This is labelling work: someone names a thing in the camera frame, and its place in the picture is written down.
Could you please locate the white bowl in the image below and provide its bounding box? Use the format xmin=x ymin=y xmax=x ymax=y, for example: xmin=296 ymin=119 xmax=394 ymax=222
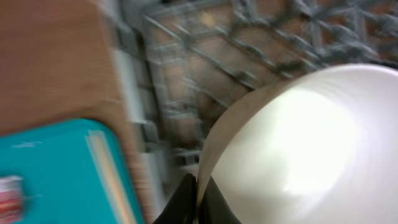
xmin=196 ymin=64 xmax=397 ymax=223

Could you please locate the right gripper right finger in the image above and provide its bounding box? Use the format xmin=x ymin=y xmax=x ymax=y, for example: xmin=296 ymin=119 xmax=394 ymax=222
xmin=198 ymin=177 xmax=241 ymax=224

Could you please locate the red snack wrapper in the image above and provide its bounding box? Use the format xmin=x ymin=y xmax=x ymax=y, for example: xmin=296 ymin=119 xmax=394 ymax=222
xmin=1 ymin=175 xmax=23 ymax=224

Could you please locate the grey dishwasher rack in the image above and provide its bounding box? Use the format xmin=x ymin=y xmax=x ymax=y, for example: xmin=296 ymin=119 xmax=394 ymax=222
xmin=98 ymin=0 xmax=397 ymax=197

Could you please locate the teal serving tray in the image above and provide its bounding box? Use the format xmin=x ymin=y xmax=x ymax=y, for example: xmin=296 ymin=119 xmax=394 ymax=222
xmin=1 ymin=119 xmax=144 ymax=224

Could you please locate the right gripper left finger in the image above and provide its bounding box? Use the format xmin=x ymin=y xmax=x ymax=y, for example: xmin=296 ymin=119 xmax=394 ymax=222
xmin=153 ymin=174 xmax=197 ymax=224

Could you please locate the wooden chopstick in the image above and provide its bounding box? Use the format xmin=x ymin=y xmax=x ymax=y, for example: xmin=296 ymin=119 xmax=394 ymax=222
xmin=90 ymin=129 xmax=137 ymax=224
xmin=84 ymin=133 xmax=131 ymax=224

